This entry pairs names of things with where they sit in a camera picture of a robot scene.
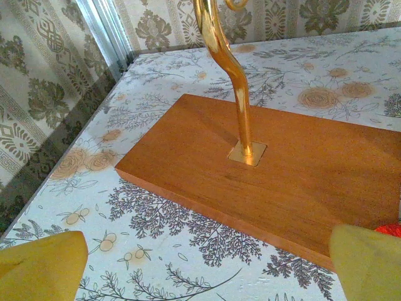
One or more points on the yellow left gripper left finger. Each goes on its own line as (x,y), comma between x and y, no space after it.
(37,269)

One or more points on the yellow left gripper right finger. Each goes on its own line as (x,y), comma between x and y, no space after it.
(369,269)

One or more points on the red gold packet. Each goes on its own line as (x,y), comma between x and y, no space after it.
(390,229)

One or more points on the aluminium frame post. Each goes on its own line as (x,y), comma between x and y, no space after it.
(103,28)

